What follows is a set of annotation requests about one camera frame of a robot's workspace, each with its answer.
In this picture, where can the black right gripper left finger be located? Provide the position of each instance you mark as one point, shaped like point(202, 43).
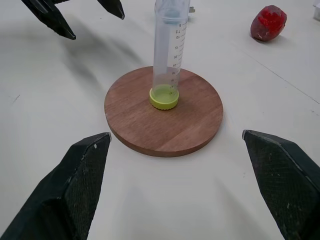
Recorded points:
point(62, 190)

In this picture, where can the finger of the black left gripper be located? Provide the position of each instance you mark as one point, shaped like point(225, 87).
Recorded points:
point(113, 7)
point(51, 17)

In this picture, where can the red fruit model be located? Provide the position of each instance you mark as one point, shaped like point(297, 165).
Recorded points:
point(268, 23)

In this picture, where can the small white grey object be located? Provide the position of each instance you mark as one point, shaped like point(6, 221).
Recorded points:
point(191, 12)

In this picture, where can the round brown wooden base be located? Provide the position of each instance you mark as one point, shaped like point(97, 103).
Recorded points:
point(140, 127)

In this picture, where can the clear graduated tube green cap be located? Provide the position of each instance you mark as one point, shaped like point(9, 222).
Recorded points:
point(166, 75)

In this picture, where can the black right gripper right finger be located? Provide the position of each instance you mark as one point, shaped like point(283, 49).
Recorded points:
point(285, 180)

